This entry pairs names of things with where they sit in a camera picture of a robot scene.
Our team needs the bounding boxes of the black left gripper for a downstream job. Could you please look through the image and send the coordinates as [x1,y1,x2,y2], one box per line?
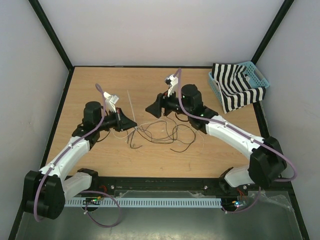
[96,107,137,132]

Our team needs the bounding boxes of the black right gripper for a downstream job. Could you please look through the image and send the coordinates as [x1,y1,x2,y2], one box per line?
[144,86,192,119]

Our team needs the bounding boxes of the white wire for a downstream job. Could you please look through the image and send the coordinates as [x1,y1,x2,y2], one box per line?
[110,119,206,151]

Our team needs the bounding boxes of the grey wire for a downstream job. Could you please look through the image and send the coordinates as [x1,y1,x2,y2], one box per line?
[127,119,196,150]

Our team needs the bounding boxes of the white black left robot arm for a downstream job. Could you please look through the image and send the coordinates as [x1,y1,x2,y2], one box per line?
[22,101,137,220]

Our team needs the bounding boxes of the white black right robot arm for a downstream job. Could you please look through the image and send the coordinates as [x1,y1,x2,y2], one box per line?
[145,84,287,195]

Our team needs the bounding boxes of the black white striped cloth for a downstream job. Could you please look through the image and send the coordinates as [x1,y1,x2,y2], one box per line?
[211,63,267,114]

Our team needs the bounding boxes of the light blue perforated basket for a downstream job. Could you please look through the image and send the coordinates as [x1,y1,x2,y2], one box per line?
[207,61,270,105]

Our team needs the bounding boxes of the grey metal front plate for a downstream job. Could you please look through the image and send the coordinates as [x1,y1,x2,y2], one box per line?
[16,200,303,240]

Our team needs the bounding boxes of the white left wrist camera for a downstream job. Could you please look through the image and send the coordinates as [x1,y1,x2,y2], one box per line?
[103,92,119,113]

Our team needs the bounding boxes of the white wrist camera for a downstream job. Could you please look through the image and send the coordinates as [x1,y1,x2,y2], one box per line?
[103,92,119,113]
[164,74,179,97]

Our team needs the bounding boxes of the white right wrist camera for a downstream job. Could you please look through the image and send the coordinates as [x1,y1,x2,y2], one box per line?
[164,74,179,97]

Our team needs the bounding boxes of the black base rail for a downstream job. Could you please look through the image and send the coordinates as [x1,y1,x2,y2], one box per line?
[94,176,293,199]

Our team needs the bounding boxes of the white slotted cable duct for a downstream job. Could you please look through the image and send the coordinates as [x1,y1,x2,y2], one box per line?
[64,197,221,209]

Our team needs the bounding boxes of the black cage frame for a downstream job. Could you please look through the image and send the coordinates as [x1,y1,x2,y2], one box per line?
[7,0,320,240]

